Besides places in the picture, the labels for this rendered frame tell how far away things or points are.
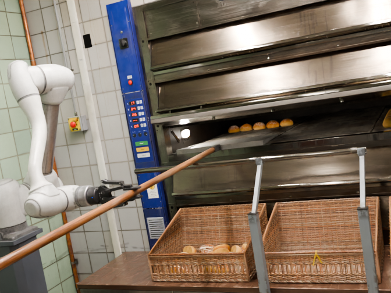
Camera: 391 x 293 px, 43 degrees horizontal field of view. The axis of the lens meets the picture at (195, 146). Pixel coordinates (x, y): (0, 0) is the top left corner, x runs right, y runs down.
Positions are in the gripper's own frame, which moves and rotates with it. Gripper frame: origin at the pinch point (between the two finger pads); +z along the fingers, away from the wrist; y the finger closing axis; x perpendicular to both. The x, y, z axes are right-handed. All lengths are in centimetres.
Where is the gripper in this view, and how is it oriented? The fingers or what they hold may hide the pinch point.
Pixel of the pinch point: (132, 192)
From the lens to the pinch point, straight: 202.0
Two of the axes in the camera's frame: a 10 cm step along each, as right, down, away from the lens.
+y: 1.6, 9.8, 1.1
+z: 9.0, -1.0, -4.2
